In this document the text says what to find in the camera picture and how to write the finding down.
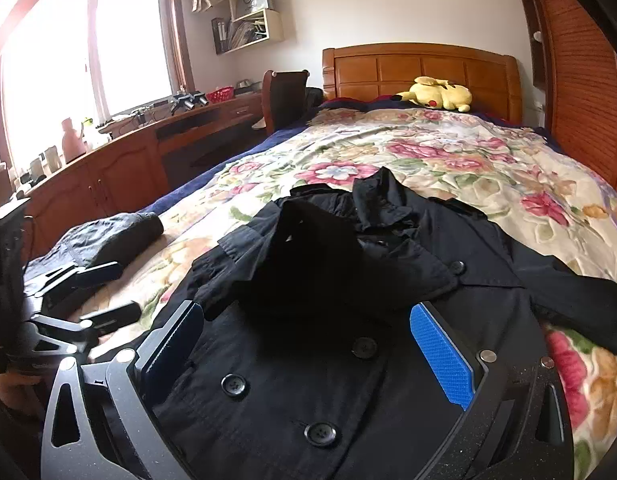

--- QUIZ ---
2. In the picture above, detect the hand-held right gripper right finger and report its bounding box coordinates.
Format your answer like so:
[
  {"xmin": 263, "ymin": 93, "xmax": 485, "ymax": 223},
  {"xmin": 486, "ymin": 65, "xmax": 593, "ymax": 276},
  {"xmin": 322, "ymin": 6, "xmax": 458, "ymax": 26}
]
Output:
[{"xmin": 410, "ymin": 301, "xmax": 574, "ymax": 480}]

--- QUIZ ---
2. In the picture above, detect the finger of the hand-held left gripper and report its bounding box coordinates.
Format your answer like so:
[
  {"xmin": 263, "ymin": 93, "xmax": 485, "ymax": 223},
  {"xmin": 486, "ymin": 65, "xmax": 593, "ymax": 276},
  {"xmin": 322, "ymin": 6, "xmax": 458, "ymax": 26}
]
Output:
[
  {"xmin": 23, "ymin": 301, "xmax": 142, "ymax": 361},
  {"xmin": 26, "ymin": 261, "xmax": 124, "ymax": 311}
]

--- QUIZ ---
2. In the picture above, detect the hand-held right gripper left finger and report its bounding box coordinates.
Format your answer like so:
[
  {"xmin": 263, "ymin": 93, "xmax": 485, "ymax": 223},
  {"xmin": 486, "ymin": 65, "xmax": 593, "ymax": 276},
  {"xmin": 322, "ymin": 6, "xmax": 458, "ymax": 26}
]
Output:
[{"xmin": 41, "ymin": 300, "xmax": 205, "ymax": 480}]

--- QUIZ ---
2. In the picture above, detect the dark grey garment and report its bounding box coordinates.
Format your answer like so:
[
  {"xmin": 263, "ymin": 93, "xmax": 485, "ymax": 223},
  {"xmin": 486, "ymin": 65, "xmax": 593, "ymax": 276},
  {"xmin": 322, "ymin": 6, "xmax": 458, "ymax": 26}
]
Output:
[{"xmin": 31, "ymin": 212, "xmax": 164, "ymax": 281}]

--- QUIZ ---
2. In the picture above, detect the black coat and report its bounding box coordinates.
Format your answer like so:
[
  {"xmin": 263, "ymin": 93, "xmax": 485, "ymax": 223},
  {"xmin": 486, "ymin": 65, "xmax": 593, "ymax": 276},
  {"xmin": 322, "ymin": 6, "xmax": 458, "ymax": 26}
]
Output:
[{"xmin": 148, "ymin": 166, "xmax": 617, "ymax": 480}]

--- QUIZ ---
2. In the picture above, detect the wooden desk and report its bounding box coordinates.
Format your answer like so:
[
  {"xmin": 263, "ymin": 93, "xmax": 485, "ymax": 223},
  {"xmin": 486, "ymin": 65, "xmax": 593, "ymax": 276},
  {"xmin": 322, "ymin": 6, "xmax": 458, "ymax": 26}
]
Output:
[{"xmin": 0, "ymin": 91, "xmax": 269, "ymax": 256}]

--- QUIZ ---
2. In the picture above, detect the pink bottle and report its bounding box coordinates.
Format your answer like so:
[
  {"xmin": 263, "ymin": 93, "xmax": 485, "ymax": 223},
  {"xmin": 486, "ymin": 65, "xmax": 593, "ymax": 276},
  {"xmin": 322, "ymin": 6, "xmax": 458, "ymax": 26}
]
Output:
[{"xmin": 61, "ymin": 118, "xmax": 88, "ymax": 164}]

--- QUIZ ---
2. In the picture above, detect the black device with lenses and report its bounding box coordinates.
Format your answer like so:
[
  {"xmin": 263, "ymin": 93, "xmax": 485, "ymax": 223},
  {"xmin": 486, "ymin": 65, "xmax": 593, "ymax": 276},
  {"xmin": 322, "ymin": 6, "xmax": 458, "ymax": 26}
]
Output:
[{"xmin": 171, "ymin": 91, "xmax": 209, "ymax": 113}]

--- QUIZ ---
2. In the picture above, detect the floral blanket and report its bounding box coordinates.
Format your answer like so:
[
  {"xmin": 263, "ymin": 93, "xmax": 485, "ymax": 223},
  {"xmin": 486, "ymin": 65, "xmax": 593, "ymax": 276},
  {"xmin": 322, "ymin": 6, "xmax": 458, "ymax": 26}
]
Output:
[{"xmin": 26, "ymin": 107, "xmax": 617, "ymax": 480}]

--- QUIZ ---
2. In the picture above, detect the window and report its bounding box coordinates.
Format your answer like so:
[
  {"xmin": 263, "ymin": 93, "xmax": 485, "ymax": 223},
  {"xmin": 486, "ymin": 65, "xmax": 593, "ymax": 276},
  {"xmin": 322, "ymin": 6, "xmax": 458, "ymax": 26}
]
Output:
[{"xmin": 0, "ymin": 0, "xmax": 184, "ymax": 171}]

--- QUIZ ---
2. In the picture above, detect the wooden chair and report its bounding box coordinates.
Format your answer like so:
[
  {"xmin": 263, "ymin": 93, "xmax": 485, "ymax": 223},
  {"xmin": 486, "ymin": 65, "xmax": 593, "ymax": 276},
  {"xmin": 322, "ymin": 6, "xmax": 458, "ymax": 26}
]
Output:
[{"xmin": 262, "ymin": 69, "xmax": 322, "ymax": 133}]

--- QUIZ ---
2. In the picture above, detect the yellow plush toy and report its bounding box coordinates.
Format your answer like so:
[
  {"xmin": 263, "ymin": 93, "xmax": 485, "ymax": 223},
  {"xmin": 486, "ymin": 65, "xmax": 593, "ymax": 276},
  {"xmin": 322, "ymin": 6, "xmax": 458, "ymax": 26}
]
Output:
[{"xmin": 393, "ymin": 76, "xmax": 472, "ymax": 112}]

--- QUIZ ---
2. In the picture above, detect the wooden bed headboard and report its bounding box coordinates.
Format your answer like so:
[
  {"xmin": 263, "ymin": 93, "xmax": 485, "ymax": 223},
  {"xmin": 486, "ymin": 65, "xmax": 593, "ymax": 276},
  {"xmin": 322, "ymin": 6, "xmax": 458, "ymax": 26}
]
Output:
[{"xmin": 322, "ymin": 42, "xmax": 524, "ymax": 126}]

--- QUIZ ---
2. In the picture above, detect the wooden slatted wardrobe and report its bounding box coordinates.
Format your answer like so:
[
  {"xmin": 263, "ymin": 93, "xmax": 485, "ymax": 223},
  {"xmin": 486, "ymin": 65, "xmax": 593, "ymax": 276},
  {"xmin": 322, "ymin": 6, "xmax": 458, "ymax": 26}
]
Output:
[{"xmin": 511, "ymin": 0, "xmax": 617, "ymax": 206}]

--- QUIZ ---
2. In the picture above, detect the cream wall shelf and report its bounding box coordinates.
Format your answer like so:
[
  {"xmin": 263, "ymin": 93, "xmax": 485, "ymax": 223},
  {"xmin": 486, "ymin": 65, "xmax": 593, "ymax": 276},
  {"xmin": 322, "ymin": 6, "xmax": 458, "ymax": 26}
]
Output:
[{"xmin": 211, "ymin": 0, "xmax": 285, "ymax": 56}]

